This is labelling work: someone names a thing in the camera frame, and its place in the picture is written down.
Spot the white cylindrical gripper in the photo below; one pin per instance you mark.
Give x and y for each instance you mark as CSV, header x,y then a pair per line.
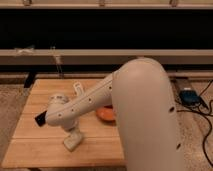
x,y
67,127

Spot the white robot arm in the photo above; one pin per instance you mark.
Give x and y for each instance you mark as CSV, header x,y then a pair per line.
x,y
141,95

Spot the translucent plastic cup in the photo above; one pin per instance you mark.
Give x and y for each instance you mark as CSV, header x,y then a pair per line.
x,y
59,98

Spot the black rectangular block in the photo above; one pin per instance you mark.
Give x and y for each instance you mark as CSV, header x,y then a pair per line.
x,y
40,119

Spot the orange bowl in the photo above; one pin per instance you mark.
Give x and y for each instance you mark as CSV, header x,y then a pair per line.
x,y
106,114

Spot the white tube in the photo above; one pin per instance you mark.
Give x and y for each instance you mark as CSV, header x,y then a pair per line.
x,y
79,90

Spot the blue power adapter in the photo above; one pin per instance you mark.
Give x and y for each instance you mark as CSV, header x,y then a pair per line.
x,y
189,97

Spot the grey rail beam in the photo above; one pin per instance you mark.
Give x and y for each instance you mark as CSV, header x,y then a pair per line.
x,y
90,57

